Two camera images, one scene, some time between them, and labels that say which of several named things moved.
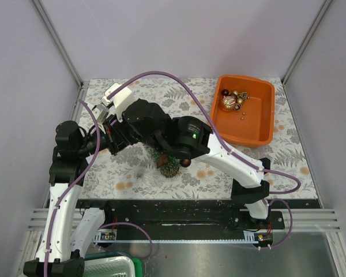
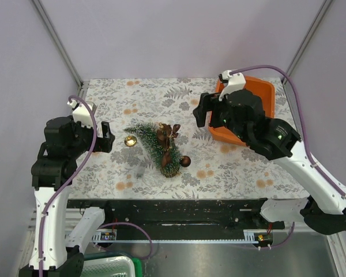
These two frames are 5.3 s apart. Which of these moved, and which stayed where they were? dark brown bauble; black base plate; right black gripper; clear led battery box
Moved: right black gripper
Stayed: dark brown bauble; black base plate; clear led battery box
